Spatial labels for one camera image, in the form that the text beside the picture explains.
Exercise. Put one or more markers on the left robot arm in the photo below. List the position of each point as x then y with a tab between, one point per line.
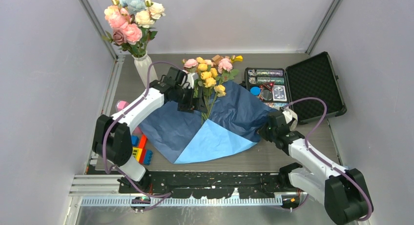
112	136

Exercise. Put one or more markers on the blue studded toy brick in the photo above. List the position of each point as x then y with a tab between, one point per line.
146	157

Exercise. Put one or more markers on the dark blue wrapping paper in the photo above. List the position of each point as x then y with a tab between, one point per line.
170	130

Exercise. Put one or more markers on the playing card deck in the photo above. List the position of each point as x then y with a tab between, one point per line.
279	93

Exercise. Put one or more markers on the white ribbed vase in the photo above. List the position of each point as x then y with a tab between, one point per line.
142	66

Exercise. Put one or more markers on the yellow grid toy block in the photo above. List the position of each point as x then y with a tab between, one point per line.
136	153

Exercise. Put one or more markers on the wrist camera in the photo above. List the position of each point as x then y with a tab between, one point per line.
189	80
291	118

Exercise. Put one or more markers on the blue paper bouquet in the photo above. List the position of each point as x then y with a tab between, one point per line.
211	142

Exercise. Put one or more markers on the orange toy bar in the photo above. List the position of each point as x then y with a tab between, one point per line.
142	142

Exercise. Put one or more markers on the yellow wooden arch block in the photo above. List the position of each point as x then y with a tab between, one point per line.
235	58

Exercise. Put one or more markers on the black poker chip case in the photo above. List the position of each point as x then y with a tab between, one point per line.
312	84

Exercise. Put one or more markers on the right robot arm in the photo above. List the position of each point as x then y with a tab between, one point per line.
343	192

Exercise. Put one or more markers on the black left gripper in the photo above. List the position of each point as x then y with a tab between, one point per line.
193	104

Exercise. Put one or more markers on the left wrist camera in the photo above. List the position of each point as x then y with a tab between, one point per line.
189	80

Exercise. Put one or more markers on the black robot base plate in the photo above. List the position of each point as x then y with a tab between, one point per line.
210	185

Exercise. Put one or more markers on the yellow flower stems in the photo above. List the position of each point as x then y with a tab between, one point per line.
211	82

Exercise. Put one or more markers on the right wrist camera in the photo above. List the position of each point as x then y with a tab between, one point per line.
291	118

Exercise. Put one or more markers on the pink flowers in vase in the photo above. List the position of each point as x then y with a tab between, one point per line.
132	24

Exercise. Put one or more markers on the blue round chip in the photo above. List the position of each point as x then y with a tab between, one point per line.
255	91

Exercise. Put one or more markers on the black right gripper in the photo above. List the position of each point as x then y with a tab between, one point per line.
261	131

